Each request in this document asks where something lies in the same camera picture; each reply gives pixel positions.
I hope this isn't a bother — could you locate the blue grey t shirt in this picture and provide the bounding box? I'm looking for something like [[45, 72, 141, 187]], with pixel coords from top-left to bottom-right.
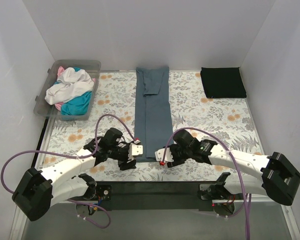
[[134, 66, 173, 162]]

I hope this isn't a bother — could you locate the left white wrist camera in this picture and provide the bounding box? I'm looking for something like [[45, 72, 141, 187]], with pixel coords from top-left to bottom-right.
[[129, 142, 143, 159]]

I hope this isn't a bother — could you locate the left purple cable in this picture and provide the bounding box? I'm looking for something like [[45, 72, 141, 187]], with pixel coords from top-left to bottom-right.
[[0, 114, 140, 229]]

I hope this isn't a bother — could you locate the floral table mat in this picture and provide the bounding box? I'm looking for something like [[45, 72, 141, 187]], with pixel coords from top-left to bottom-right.
[[36, 71, 263, 181]]

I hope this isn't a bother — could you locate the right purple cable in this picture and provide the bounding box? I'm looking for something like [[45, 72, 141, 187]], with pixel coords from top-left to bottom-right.
[[159, 127, 252, 240]]

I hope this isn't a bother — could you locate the white t shirt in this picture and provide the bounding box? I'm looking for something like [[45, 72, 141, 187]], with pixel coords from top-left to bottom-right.
[[44, 67, 94, 105]]

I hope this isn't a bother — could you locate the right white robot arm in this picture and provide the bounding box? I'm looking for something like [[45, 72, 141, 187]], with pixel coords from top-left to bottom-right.
[[156, 129, 300, 206]]

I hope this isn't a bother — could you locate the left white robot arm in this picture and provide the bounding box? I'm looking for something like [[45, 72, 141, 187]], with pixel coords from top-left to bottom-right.
[[12, 127, 143, 221]]

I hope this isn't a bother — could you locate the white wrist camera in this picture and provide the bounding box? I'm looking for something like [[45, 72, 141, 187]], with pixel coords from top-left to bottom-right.
[[129, 142, 143, 159], [155, 147, 174, 166]]

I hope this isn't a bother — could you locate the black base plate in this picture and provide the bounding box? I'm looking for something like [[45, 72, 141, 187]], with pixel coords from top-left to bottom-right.
[[91, 184, 112, 201], [198, 184, 235, 200]]

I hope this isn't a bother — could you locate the aluminium frame rail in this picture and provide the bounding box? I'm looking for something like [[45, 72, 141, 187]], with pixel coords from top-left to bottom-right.
[[10, 196, 300, 240]]

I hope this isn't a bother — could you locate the clear plastic bin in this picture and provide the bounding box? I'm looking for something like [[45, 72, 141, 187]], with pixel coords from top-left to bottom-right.
[[33, 59, 101, 121]]

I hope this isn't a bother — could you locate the folded black t shirt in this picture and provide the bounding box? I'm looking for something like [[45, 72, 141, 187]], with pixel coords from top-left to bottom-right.
[[200, 67, 247, 99]]

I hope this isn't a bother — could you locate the purple cable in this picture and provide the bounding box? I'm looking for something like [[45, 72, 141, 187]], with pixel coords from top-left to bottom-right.
[[159, 127, 252, 240], [0, 114, 140, 229]]

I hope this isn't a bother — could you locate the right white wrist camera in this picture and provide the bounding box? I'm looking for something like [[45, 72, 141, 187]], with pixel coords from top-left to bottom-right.
[[155, 147, 174, 166]]

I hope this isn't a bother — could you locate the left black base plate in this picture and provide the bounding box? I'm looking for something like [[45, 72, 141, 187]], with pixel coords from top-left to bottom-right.
[[91, 184, 112, 201]]

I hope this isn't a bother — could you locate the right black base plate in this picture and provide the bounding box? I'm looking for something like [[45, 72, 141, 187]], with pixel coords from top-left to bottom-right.
[[198, 184, 235, 200]]

